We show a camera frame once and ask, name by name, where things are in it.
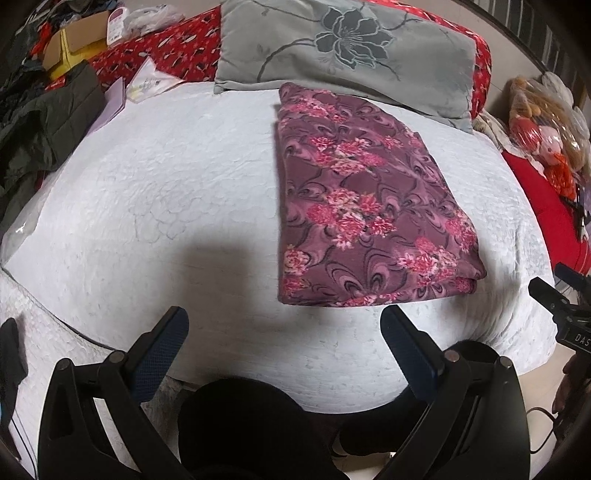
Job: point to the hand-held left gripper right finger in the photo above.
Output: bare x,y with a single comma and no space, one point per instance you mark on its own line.
408,353

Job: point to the yellow cardboard box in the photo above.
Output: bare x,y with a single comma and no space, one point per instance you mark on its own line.
69,50

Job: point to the white plastic bag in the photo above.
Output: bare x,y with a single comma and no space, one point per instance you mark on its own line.
150,14

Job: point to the purple floral cloth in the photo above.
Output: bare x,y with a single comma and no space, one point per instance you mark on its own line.
364,198

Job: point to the pink and white packet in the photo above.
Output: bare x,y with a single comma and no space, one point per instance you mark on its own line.
117,21

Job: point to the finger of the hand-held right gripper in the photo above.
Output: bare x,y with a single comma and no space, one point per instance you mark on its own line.
572,276
547,295

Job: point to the black cloth item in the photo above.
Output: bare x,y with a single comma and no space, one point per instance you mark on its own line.
11,355

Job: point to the person's black-clad leg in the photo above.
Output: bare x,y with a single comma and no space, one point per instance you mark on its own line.
383,427
249,429

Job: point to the person's right hand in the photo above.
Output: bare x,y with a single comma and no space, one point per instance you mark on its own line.
565,385

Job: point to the plastic bag of stuffed toys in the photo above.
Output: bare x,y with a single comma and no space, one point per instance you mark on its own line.
549,124

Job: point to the red patterned blanket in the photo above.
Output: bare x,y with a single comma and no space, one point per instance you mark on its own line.
184,46

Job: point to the cream patterned cloth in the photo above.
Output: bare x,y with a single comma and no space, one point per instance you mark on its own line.
491,129

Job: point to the red cushion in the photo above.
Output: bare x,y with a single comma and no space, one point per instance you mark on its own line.
545,207

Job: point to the grey flower-print pillow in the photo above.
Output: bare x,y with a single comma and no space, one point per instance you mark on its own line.
351,50

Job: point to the pile of dark clothes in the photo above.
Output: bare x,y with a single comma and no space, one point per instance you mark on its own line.
23,27

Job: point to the white quilted bed cover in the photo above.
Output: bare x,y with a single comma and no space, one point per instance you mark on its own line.
161,207

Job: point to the lavender booklet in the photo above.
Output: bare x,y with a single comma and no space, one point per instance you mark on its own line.
113,99

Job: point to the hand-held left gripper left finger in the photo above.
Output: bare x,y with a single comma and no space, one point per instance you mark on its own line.
161,353

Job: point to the dark quilted jacket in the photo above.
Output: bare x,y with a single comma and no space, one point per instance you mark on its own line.
51,124

